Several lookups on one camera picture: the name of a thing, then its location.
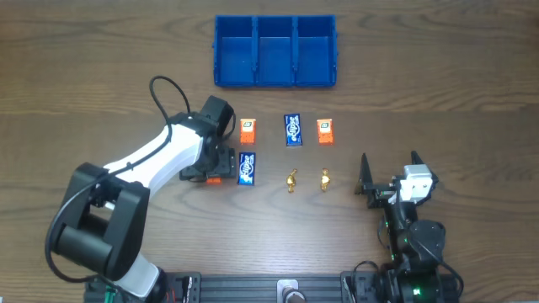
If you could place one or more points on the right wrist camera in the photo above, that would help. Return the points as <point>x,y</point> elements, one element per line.
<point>414,183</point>

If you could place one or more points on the mounting rail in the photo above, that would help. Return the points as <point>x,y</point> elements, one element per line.
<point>244,290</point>

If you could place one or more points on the blue tray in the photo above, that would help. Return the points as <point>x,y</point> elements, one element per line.
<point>273,59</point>

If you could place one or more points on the gold wrapped candy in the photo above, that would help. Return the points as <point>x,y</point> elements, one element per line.
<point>291,180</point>
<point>325,179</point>

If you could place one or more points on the blue candy pack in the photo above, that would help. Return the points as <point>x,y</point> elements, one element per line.
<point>247,169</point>
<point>293,130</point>

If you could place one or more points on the orange candy box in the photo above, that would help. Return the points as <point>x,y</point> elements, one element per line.
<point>214,181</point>
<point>325,134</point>
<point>248,134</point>

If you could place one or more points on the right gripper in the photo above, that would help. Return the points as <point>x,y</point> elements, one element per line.
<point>377,195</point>

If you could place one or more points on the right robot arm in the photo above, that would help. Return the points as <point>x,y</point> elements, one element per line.
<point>425,244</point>

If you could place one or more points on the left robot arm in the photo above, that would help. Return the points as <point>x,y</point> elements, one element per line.
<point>168,155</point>

